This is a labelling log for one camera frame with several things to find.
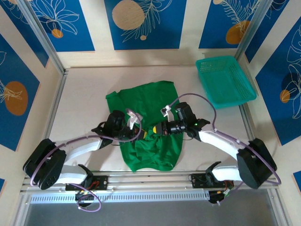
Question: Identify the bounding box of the green t-shirt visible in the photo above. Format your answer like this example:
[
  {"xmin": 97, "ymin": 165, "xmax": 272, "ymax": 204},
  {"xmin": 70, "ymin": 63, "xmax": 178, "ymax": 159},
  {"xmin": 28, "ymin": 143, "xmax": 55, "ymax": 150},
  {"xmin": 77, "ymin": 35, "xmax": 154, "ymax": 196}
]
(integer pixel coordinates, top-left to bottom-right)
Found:
[{"xmin": 105, "ymin": 81, "xmax": 184, "ymax": 173}]

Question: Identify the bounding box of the teal plastic mesh basket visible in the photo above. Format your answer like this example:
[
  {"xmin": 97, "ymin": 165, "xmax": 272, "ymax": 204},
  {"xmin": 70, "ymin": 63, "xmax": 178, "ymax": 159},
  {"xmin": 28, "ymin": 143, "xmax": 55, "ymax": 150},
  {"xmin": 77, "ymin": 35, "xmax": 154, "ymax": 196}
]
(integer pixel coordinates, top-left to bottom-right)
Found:
[{"xmin": 195, "ymin": 56, "xmax": 257, "ymax": 110}]

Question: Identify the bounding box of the long aluminium frame rail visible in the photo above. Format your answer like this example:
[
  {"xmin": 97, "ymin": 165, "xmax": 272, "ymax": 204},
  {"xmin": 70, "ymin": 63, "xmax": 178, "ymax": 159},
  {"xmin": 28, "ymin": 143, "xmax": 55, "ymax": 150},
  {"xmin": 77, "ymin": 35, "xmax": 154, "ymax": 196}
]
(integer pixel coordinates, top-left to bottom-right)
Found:
[{"xmin": 20, "ymin": 170, "xmax": 279, "ymax": 193}]

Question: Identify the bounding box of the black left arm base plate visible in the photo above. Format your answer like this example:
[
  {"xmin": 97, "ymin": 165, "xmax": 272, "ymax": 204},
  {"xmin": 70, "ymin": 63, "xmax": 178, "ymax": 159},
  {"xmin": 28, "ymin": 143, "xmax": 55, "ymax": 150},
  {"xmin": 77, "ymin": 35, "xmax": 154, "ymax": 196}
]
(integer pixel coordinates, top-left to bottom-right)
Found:
[{"xmin": 65, "ymin": 175, "xmax": 109, "ymax": 191}]

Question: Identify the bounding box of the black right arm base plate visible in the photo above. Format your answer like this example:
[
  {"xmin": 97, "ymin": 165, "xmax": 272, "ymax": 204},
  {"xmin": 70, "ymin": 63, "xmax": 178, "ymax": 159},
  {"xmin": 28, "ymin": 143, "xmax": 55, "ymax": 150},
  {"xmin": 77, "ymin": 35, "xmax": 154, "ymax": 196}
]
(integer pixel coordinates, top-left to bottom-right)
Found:
[{"xmin": 190, "ymin": 173, "xmax": 235, "ymax": 189}]

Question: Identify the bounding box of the white slotted cable duct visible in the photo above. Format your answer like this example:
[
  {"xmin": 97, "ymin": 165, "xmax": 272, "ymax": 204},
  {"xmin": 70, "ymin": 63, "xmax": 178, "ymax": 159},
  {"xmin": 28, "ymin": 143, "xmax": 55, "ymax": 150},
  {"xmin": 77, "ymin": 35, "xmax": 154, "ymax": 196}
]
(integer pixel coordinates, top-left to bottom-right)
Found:
[{"xmin": 30, "ymin": 191, "xmax": 210, "ymax": 204}]

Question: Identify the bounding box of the aluminium side rail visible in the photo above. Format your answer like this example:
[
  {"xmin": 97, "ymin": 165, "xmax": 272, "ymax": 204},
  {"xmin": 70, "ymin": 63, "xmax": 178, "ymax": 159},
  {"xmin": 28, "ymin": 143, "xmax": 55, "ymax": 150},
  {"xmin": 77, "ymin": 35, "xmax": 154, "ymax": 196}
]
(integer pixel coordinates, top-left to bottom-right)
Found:
[
  {"xmin": 35, "ymin": 68, "xmax": 69, "ymax": 175},
  {"xmin": 239, "ymin": 103, "xmax": 268, "ymax": 170}
]

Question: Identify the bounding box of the black cable connector block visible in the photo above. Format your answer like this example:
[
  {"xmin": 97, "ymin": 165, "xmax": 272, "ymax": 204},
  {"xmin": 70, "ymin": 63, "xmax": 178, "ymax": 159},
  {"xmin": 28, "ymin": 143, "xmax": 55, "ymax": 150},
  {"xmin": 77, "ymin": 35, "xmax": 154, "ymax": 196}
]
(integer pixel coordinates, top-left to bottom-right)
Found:
[
  {"xmin": 74, "ymin": 190, "xmax": 95, "ymax": 208},
  {"xmin": 208, "ymin": 188, "xmax": 233, "ymax": 206}
]

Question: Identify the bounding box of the blue floral wall panel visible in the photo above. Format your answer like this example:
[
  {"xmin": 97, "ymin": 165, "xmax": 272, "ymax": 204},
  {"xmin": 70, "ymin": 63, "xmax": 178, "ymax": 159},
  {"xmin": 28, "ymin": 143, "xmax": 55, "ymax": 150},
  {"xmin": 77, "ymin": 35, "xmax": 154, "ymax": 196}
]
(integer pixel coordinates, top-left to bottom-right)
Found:
[
  {"xmin": 30, "ymin": 0, "xmax": 95, "ymax": 53},
  {"xmin": 104, "ymin": 0, "xmax": 188, "ymax": 51},
  {"xmin": 198, "ymin": 0, "xmax": 262, "ymax": 49},
  {"xmin": 244, "ymin": 0, "xmax": 290, "ymax": 64},
  {"xmin": 255, "ymin": 15, "xmax": 301, "ymax": 146},
  {"xmin": 0, "ymin": 32, "xmax": 40, "ymax": 152},
  {"xmin": 0, "ymin": 0, "xmax": 49, "ymax": 69}
]

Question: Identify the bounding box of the aluminium corner post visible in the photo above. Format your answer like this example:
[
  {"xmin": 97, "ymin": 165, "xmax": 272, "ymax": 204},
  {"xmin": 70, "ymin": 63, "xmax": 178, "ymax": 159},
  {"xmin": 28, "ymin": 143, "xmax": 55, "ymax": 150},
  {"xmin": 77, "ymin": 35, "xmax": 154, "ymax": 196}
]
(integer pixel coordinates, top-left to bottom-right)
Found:
[
  {"xmin": 235, "ymin": 0, "xmax": 275, "ymax": 59},
  {"xmin": 17, "ymin": 0, "xmax": 68, "ymax": 75}
]

